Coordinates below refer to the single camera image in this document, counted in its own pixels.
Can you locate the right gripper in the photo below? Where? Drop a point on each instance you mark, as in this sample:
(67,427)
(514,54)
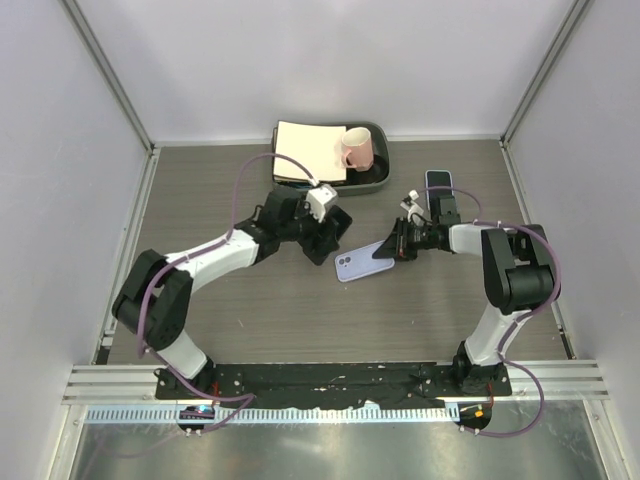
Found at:
(397,244)

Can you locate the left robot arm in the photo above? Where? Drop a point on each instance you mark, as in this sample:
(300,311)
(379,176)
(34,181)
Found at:
(153,302)

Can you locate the black phone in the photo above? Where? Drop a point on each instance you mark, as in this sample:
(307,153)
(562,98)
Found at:
(338,222)

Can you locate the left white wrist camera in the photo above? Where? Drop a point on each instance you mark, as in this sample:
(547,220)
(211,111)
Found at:
(320,200)

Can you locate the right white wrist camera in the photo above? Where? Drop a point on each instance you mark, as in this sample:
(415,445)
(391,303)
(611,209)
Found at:
(414,211)

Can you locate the pink mug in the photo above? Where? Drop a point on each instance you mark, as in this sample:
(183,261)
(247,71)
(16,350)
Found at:
(357,149)

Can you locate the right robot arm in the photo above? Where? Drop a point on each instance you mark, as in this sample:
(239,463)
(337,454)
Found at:
(520,274)

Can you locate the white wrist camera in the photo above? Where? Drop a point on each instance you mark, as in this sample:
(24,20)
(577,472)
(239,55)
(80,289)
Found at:
(320,200)
(414,211)

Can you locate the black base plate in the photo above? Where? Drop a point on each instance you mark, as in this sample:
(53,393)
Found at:
(338,386)

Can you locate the dark green tray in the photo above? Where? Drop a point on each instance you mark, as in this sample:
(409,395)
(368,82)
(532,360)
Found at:
(357,182)

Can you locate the cream notebook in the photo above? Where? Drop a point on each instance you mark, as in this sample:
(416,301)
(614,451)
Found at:
(317,148)

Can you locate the slotted cable duct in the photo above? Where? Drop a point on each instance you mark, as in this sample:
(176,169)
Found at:
(184,414)

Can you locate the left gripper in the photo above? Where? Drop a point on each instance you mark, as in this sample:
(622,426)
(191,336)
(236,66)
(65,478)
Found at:
(321,246)

